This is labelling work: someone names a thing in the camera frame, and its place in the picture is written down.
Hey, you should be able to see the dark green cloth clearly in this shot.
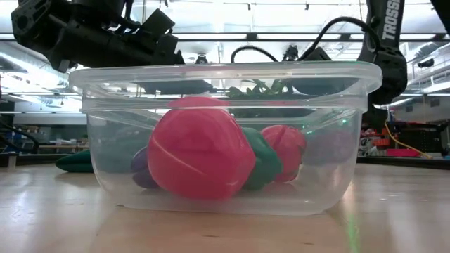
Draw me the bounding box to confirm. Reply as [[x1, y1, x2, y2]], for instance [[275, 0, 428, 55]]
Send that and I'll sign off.
[[55, 121, 150, 174]]

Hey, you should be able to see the black table clamp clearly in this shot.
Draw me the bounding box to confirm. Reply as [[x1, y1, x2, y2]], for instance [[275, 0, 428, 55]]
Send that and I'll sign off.
[[282, 44, 300, 63]]

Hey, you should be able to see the artificial green leafy plant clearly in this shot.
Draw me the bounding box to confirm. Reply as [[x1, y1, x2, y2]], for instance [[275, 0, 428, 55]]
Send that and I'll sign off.
[[226, 77, 295, 100]]

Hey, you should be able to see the purple toy eggplant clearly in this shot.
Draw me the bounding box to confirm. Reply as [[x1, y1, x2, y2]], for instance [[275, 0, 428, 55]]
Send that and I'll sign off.
[[130, 145, 161, 190]]

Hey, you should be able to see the green toy bell pepper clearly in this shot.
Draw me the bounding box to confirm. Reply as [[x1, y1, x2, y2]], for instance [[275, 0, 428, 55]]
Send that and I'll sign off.
[[240, 126, 284, 192]]

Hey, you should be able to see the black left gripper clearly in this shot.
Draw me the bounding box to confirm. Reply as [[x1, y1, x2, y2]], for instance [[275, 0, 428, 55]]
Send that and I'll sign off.
[[33, 0, 216, 96]]

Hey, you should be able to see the red toy tomato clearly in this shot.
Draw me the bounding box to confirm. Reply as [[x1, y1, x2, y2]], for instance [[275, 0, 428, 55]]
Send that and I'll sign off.
[[260, 124, 308, 183]]

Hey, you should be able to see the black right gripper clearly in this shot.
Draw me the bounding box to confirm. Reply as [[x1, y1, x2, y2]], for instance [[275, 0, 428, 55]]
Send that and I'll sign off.
[[291, 46, 358, 96]]

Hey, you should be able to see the clear plastic tupperware container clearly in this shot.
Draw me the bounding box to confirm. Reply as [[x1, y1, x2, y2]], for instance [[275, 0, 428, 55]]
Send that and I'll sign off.
[[68, 60, 384, 216]]

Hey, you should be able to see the yellow cable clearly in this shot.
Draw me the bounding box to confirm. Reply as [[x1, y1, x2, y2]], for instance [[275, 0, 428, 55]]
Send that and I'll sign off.
[[383, 120, 434, 160]]

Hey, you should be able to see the red toy bell pepper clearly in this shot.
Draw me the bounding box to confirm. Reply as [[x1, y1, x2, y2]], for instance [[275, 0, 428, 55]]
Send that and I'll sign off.
[[146, 96, 257, 201]]

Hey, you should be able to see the black cable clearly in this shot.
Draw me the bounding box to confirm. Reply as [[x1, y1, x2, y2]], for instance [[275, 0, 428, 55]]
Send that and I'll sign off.
[[229, 44, 280, 65], [297, 15, 384, 62]]

